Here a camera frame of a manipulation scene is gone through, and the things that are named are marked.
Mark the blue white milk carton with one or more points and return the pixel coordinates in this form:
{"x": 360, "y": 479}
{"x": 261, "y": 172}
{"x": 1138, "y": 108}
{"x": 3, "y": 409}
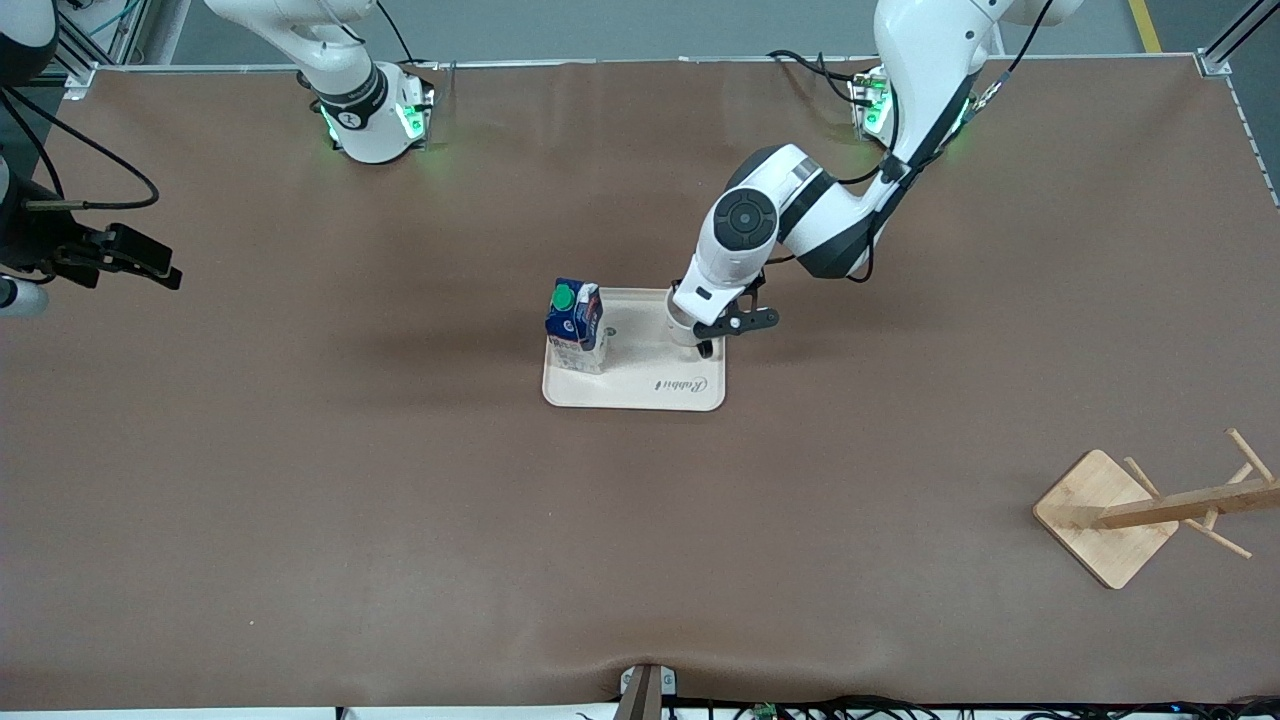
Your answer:
{"x": 577, "y": 325}

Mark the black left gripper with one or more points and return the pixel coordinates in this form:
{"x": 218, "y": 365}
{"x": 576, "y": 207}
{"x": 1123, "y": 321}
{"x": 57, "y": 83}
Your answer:
{"x": 705, "y": 348}

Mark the wooden mug tree rack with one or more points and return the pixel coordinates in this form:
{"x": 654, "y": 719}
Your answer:
{"x": 1100, "y": 510}

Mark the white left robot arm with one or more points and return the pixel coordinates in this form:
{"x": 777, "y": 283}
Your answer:
{"x": 720, "y": 270}

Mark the cream plastic tray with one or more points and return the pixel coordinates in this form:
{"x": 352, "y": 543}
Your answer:
{"x": 650, "y": 385}

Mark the brown table cover mat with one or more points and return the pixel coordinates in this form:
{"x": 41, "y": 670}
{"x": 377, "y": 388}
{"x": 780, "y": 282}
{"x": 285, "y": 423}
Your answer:
{"x": 300, "y": 450}

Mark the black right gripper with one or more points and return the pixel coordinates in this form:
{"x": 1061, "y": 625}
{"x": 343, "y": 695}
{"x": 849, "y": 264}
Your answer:
{"x": 32, "y": 243}

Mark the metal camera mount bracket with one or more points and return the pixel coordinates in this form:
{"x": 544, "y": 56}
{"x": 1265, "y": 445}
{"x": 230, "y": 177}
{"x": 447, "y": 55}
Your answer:
{"x": 647, "y": 690}

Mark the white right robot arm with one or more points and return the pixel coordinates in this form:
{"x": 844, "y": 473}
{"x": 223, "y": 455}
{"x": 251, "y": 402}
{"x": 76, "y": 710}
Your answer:
{"x": 340, "y": 50}

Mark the aluminium frame post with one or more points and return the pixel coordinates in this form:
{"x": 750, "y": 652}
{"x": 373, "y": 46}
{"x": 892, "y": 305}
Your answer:
{"x": 80, "y": 72}
{"x": 1215, "y": 62}

